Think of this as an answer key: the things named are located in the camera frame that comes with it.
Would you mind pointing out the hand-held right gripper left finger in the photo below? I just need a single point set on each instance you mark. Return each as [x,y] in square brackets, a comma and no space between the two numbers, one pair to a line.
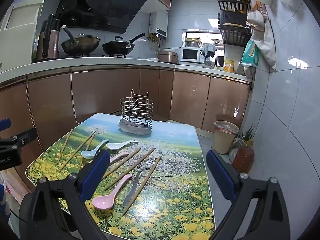
[96,175]

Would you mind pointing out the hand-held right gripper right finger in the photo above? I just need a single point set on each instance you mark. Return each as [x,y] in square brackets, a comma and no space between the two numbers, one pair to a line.
[220,177]

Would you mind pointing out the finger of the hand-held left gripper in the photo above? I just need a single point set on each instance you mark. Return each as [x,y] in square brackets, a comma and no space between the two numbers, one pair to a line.
[26,135]
[5,124]

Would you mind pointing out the light blue spoon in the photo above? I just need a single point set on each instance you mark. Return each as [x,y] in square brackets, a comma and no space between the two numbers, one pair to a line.
[87,154]

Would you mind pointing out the long pink spoon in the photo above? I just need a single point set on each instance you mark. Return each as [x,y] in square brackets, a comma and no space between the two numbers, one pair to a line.
[102,202]

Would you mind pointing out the short pink spoon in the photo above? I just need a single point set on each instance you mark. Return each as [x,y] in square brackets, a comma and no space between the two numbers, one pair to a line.
[120,156]

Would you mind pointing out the white spoon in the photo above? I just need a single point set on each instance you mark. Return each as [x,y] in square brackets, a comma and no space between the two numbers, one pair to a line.
[113,146]

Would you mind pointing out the clear plastic bag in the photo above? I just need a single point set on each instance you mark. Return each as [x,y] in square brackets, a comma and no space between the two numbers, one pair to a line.
[233,152]

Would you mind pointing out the cooking oil bottle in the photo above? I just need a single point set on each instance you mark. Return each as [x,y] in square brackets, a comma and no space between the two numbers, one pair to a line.
[242,158]

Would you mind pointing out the beige trash bin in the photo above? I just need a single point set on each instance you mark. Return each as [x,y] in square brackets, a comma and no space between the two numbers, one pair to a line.
[222,142]

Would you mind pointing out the green plant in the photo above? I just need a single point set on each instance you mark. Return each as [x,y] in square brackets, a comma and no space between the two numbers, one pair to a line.
[247,136]

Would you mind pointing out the brown kitchen base cabinets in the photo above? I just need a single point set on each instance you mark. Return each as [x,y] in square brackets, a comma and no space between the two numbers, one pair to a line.
[100,92]

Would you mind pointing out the brown thermos kettle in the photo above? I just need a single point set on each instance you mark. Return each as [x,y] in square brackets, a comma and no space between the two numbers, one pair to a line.
[51,45]

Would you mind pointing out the white plastic storage box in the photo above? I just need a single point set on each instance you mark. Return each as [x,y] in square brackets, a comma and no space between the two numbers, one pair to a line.
[20,30]

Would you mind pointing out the white kitchen countertop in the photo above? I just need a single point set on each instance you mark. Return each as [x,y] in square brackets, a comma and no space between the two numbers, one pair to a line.
[100,61]

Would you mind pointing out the golden wok with lid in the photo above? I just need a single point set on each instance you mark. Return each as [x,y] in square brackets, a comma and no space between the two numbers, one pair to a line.
[80,45]

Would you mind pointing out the yellow bottle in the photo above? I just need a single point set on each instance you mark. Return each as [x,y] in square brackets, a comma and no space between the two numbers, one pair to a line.
[228,66]

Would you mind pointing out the black wok with lid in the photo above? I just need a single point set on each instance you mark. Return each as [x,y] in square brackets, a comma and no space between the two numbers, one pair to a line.
[115,48]

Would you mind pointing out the white microwave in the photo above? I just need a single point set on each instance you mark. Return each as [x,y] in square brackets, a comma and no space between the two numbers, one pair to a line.
[190,54]

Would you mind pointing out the green tissue pack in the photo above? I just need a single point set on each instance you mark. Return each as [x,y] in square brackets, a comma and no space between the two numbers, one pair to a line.
[250,52]

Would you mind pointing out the light blue towel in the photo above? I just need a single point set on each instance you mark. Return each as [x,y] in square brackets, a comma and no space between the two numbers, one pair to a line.
[208,48]

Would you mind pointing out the brown rice cooker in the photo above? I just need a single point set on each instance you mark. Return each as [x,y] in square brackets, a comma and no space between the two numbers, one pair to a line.
[167,57]

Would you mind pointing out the hanging plastic bags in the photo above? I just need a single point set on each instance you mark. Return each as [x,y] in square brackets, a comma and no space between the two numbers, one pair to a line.
[265,47]

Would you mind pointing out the steel steamer pot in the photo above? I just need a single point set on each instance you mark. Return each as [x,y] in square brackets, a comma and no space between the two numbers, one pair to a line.
[192,42]

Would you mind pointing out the black range hood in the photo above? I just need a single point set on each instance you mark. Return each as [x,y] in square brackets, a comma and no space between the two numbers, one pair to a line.
[107,2]

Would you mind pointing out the white water heater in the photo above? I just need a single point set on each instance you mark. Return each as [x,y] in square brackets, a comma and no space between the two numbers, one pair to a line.
[158,22]

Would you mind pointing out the black wall rack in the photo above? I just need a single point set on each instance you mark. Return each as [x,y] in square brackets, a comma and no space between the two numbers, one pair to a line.
[233,17]

